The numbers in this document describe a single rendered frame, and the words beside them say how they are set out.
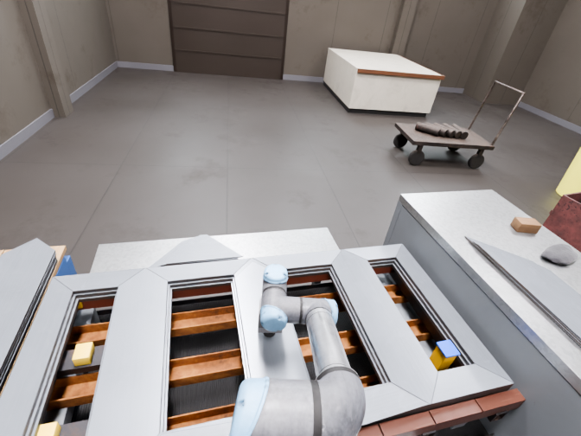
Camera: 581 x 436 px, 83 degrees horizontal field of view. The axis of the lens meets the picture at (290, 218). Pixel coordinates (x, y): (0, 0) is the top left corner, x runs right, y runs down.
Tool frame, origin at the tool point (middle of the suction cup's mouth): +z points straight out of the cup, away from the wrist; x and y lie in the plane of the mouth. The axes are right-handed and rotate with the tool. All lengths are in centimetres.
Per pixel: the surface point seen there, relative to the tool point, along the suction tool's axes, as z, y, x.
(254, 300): -0.8, 5.8, -14.0
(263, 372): -1.0, 1.8, 15.2
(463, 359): 2, -71, 8
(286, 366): -1.0, -5.8, 13.0
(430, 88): 33, -310, -572
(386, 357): -1.0, -41.0, 9.3
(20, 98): 44, 299, -349
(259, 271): -0.7, 4.2, -30.3
